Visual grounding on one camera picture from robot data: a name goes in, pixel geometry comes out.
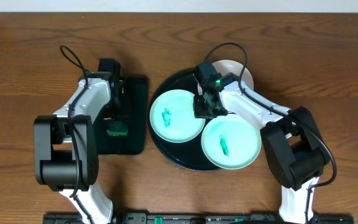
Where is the round black tray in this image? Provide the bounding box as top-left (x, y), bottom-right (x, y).
top-left (149, 69), bottom-right (222, 171)

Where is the black rectangular tray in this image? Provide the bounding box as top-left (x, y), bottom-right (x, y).
top-left (93, 77), bottom-right (148, 155)

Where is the white plate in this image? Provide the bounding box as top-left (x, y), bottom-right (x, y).
top-left (212, 60), bottom-right (254, 96)

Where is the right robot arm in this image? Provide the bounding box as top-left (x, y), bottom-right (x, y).
top-left (194, 72), bottom-right (337, 223)

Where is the green scrubbing sponge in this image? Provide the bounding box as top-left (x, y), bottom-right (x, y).
top-left (106, 121), bottom-right (128, 136)

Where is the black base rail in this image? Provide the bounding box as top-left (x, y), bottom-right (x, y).
top-left (42, 213), bottom-right (354, 224)

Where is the mint green plate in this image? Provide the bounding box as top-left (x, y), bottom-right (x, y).
top-left (149, 90), bottom-right (206, 143)
top-left (201, 114), bottom-right (262, 170)

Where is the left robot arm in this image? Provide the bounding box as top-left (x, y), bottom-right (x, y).
top-left (34, 72), bottom-right (122, 223)

